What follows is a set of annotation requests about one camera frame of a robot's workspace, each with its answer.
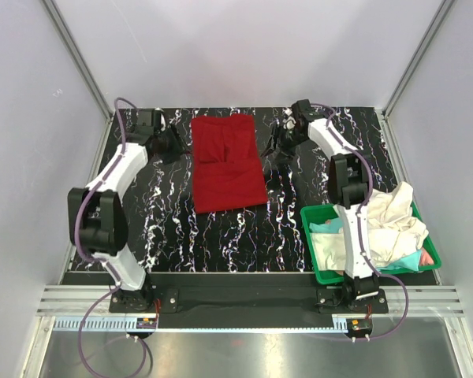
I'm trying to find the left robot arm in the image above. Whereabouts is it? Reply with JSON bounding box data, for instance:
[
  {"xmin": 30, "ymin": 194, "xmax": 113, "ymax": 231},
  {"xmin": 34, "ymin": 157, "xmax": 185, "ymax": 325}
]
[{"xmin": 67, "ymin": 108, "xmax": 188, "ymax": 312}]

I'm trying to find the right controller box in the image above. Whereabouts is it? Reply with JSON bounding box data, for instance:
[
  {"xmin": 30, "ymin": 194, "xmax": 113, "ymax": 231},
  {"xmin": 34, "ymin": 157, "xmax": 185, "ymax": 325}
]
[{"xmin": 348, "ymin": 317, "xmax": 373, "ymax": 335}]

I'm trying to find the cream white t shirt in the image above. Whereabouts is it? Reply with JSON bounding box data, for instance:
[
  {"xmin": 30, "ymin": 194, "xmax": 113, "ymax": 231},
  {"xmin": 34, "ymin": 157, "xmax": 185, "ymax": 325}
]
[{"xmin": 311, "ymin": 180, "xmax": 430, "ymax": 272}]

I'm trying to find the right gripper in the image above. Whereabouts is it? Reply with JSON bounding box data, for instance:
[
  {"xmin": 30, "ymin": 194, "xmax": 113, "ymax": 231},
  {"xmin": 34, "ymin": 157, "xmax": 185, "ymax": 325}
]
[{"xmin": 259, "ymin": 124, "xmax": 305, "ymax": 166}]

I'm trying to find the controller box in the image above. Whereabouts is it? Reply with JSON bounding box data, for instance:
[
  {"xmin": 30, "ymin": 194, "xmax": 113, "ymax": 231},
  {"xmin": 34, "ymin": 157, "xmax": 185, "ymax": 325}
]
[
  {"xmin": 348, "ymin": 317, "xmax": 373, "ymax": 335},
  {"xmin": 136, "ymin": 317, "xmax": 158, "ymax": 330}
]

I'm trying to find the left aluminium frame post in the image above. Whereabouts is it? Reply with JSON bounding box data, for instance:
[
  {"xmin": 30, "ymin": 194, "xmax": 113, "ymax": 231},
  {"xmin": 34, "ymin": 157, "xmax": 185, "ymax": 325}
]
[{"xmin": 40, "ymin": 0, "xmax": 113, "ymax": 120}]

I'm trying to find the red t shirt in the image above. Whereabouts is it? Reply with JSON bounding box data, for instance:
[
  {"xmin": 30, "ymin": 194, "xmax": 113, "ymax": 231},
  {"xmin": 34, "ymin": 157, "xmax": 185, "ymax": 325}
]
[{"xmin": 191, "ymin": 113, "xmax": 268, "ymax": 214}]

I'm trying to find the aluminium frame post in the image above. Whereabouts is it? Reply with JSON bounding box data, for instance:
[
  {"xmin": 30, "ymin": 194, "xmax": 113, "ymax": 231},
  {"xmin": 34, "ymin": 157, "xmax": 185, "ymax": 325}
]
[
  {"xmin": 382, "ymin": 0, "xmax": 458, "ymax": 119},
  {"xmin": 40, "ymin": 0, "xmax": 113, "ymax": 120}
]

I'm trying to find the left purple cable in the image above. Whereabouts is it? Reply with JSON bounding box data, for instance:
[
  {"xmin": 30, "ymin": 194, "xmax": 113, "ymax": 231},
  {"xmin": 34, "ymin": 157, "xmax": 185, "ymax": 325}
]
[{"xmin": 73, "ymin": 97, "xmax": 155, "ymax": 375}]

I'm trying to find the teal t shirt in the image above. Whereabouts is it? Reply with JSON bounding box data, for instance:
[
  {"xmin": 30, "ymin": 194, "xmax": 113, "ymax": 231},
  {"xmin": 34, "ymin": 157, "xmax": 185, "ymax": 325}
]
[{"xmin": 310, "ymin": 218, "xmax": 428, "ymax": 271}]

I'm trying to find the left controller box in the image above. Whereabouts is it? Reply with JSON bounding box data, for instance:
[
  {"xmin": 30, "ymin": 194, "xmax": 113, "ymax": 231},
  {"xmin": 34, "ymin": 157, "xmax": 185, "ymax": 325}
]
[{"xmin": 136, "ymin": 317, "xmax": 158, "ymax": 330}]

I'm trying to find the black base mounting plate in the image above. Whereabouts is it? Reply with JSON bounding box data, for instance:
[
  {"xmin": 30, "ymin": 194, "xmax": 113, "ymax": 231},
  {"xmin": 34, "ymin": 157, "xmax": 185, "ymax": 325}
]
[{"xmin": 132, "ymin": 272, "xmax": 387, "ymax": 332}]

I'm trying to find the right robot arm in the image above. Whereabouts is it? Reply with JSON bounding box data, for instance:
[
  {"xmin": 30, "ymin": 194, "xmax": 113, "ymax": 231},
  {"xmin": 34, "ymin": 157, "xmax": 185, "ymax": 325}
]
[{"xmin": 261, "ymin": 99, "xmax": 379, "ymax": 313}]

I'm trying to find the aluminium front rail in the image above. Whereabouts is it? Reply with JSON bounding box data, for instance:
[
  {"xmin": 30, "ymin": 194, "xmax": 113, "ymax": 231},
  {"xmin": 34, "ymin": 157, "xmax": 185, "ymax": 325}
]
[{"xmin": 36, "ymin": 285, "xmax": 464, "ymax": 317}]

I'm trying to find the right aluminium frame post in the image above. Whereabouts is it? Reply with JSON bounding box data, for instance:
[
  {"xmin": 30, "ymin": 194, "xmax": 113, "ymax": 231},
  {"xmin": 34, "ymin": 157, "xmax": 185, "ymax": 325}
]
[{"xmin": 382, "ymin": 0, "xmax": 458, "ymax": 119}]

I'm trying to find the green plastic bin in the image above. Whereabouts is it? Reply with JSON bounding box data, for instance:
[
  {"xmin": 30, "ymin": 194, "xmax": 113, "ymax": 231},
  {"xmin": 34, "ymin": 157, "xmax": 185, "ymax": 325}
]
[{"xmin": 300, "ymin": 203, "xmax": 442, "ymax": 286}]

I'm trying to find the pink t shirt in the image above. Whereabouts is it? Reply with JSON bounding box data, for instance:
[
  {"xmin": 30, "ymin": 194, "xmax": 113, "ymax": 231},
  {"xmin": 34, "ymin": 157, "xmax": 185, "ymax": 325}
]
[{"xmin": 419, "ymin": 248, "xmax": 434, "ymax": 267}]

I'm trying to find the grey slotted cable duct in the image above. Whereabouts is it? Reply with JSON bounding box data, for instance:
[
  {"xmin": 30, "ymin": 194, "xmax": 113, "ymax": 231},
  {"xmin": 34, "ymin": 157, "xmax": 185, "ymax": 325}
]
[{"xmin": 53, "ymin": 317, "xmax": 350, "ymax": 334}]

